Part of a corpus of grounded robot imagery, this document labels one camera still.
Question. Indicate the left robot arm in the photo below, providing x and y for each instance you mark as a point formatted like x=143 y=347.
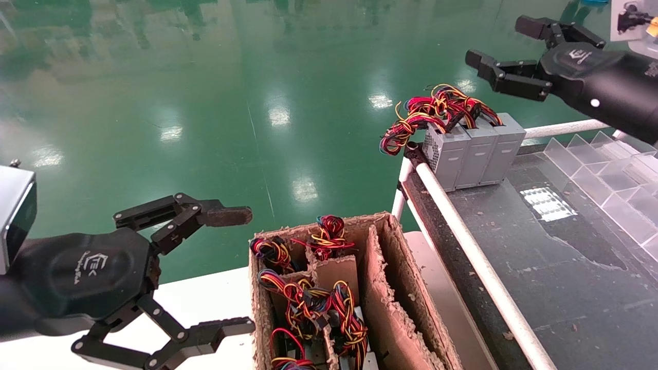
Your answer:
x=10 y=308

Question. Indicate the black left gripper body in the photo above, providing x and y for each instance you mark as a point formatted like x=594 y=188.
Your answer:
x=87 y=277

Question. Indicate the white pipe table frame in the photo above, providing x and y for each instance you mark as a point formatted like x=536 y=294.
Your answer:
x=458 y=226

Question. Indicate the clear acrylic divider tray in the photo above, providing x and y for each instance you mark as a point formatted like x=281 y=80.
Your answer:
x=617 y=205

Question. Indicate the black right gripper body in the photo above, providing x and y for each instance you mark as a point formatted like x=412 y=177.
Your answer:
x=586 y=77

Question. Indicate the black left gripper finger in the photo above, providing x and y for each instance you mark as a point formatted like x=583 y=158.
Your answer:
x=205 y=334
x=226 y=216

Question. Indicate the person in black clothes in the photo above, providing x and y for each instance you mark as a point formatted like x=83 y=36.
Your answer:
x=596 y=2

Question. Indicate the worn cardboard box with dividers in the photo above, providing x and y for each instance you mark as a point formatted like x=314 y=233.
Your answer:
x=396 y=318

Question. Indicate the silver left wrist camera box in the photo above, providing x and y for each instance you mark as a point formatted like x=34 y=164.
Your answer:
x=15 y=216

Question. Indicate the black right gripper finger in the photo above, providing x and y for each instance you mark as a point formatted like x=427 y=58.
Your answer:
x=519 y=77
x=560 y=33

